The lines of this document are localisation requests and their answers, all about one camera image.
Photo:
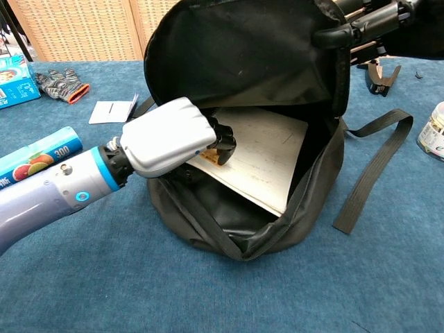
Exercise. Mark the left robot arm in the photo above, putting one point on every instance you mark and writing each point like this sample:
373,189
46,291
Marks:
52,194

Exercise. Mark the grey knit work glove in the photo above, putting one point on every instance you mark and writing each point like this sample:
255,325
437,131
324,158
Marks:
62,85

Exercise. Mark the long blue plastic wrap box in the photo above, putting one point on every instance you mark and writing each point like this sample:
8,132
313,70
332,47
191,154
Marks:
38,159

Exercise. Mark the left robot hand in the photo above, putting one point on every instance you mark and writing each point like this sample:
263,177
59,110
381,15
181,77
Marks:
166,138

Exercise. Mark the rattan folding screen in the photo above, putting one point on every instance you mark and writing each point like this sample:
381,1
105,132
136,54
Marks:
83,27

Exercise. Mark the clear jar of coloured clips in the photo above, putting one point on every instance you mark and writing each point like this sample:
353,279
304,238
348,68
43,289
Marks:
433,135

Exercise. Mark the white spiral notebook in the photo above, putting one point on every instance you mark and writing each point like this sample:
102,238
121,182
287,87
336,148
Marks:
263,156

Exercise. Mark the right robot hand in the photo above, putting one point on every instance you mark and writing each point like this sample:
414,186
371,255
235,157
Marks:
409,24

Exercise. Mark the blue cookie box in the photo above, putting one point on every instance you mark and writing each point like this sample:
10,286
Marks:
15,86

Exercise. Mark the black folding tool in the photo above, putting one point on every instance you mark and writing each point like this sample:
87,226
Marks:
378,81

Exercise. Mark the small white barcode card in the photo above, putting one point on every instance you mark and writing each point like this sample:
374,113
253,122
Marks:
111,111

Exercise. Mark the black backpack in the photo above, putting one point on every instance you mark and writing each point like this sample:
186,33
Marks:
243,59

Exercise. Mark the tiny black fragment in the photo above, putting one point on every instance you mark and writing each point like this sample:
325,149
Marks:
419,74

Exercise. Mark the blue table cloth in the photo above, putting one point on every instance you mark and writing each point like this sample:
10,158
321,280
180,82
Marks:
138,284

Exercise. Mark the black tripod stand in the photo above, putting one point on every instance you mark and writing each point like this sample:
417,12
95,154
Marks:
19,31

